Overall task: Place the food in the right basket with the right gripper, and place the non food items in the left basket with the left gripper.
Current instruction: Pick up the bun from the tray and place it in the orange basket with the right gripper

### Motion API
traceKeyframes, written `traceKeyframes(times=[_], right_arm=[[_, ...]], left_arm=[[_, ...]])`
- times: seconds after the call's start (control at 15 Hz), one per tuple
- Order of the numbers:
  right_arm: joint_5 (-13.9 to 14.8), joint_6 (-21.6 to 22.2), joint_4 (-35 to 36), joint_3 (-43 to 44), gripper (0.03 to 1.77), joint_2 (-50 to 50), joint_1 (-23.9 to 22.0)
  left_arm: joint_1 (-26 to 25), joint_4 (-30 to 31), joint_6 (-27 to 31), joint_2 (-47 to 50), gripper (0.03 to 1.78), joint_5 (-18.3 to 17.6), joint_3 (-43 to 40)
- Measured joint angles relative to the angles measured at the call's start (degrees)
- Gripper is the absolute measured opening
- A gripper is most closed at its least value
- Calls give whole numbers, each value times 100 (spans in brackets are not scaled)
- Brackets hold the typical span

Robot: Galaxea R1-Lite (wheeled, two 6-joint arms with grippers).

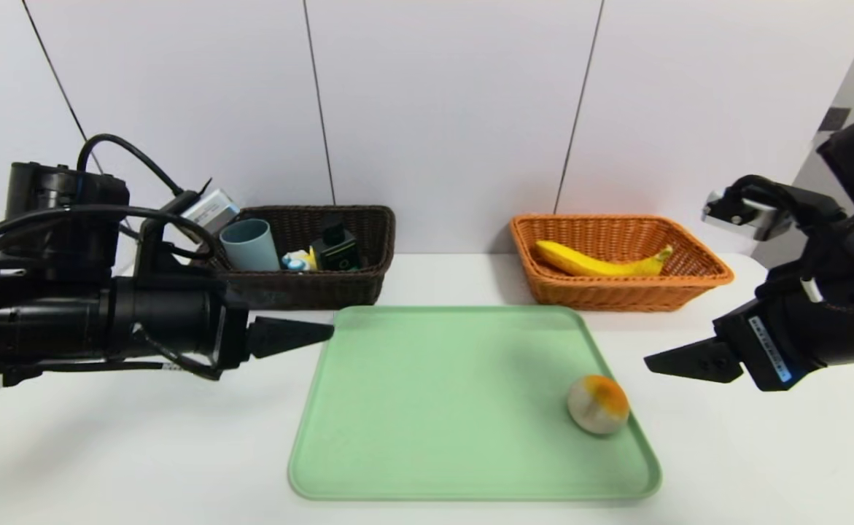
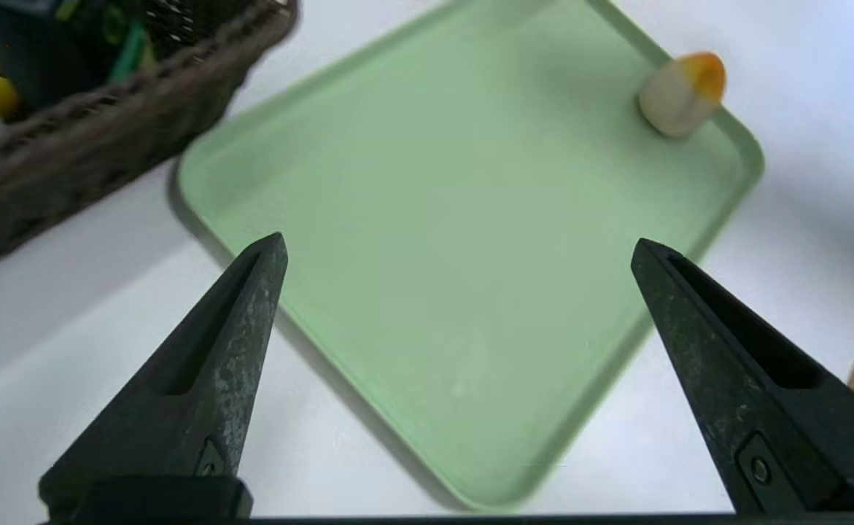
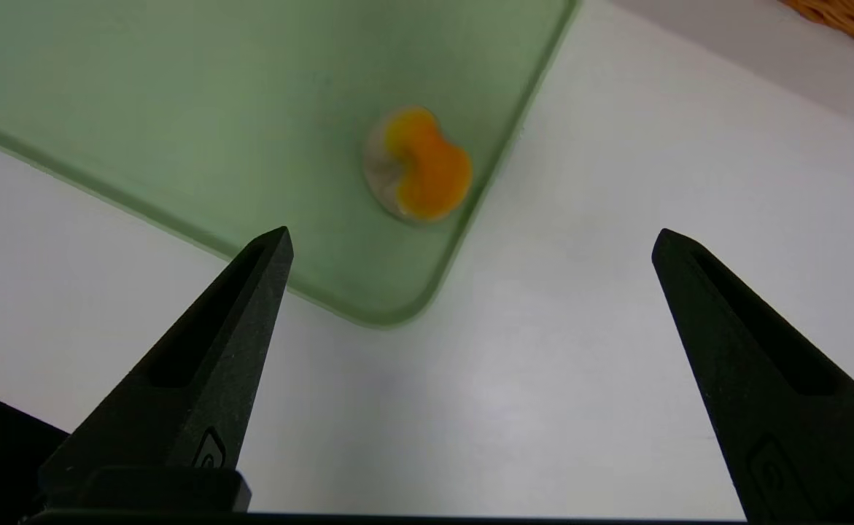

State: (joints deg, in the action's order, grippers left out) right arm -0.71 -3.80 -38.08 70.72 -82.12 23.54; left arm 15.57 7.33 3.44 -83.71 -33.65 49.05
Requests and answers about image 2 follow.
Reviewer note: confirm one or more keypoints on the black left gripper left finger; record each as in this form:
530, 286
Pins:
200, 394

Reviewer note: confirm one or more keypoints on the light green plastic tray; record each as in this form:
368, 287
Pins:
470, 255

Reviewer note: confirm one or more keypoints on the orange and white peach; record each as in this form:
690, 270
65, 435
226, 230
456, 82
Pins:
678, 95

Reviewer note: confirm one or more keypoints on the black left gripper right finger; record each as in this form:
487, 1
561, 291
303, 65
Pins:
769, 408

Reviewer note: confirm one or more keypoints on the dark brown wicker basket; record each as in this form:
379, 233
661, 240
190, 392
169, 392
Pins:
106, 146

